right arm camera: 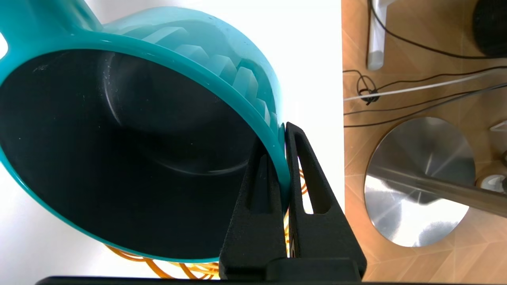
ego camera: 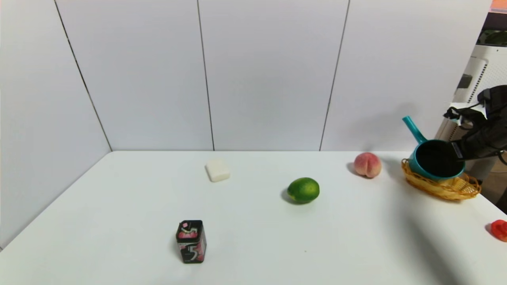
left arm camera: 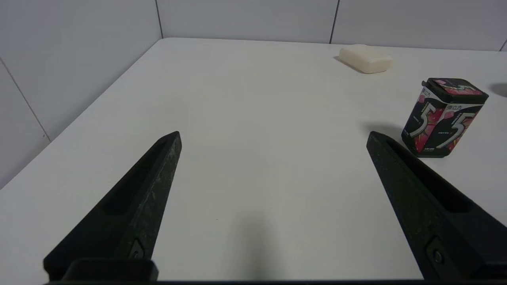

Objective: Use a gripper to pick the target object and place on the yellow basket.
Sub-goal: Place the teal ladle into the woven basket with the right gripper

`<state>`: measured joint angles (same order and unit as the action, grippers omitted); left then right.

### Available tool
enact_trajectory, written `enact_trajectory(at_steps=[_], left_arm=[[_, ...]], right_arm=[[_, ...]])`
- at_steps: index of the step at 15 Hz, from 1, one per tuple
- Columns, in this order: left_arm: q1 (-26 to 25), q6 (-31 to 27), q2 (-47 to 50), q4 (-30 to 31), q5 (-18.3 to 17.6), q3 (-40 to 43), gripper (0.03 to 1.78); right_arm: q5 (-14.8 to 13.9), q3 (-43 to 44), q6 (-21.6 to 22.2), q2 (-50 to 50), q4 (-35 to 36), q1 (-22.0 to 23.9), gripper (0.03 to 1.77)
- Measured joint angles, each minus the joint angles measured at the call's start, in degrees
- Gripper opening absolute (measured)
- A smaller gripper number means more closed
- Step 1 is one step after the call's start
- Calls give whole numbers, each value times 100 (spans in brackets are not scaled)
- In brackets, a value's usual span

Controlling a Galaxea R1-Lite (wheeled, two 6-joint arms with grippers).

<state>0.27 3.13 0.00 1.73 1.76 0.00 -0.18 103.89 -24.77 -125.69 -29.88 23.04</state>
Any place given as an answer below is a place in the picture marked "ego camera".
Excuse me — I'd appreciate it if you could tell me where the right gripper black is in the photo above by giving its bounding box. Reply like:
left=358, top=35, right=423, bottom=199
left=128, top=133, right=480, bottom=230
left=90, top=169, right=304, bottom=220
left=447, top=133, right=489, bottom=162

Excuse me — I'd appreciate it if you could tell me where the teal saucepan with handle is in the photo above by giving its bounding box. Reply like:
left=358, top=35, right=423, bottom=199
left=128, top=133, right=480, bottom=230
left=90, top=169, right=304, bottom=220
left=402, top=116, right=466, bottom=182

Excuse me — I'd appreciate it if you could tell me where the yellow woven basket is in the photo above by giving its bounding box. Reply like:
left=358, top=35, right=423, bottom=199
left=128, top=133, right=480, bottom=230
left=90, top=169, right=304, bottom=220
left=401, top=158, right=482, bottom=201

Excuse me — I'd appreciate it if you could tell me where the white side table leg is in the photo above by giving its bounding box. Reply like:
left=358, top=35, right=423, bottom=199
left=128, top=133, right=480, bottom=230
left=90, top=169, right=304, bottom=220
left=464, top=158, right=500, bottom=182

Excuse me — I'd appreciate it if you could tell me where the white side table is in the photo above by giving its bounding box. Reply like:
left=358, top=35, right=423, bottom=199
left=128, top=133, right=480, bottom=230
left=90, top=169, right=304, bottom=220
left=451, top=102, right=484, bottom=115

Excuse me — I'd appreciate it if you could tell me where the white perforated panel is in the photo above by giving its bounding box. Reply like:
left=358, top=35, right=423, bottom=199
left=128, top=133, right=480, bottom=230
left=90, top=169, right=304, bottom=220
left=436, top=44, right=507, bottom=143

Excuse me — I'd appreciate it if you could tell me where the red plastic toy piece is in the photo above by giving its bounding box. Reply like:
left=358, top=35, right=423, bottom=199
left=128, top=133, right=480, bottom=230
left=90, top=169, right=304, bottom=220
left=490, top=220, right=507, bottom=242

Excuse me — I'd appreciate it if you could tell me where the pink peach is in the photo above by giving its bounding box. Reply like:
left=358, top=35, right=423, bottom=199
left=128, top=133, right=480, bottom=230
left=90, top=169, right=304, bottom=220
left=353, top=152, right=382, bottom=179

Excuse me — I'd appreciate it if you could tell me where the green lime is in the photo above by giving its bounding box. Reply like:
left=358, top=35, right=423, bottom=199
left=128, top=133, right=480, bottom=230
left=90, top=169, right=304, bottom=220
left=287, top=177, right=320, bottom=204

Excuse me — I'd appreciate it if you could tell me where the white soap block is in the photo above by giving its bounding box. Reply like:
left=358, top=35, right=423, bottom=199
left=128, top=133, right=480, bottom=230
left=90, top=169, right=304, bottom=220
left=205, top=159, right=231, bottom=182

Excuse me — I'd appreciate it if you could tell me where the black gum box with five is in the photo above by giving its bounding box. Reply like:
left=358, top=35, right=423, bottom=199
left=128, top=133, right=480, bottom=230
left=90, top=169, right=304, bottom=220
left=176, top=220, right=207, bottom=264

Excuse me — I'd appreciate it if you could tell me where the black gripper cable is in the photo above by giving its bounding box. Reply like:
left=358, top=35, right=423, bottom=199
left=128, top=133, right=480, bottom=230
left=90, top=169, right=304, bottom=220
left=443, top=103, right=488, bottom=128

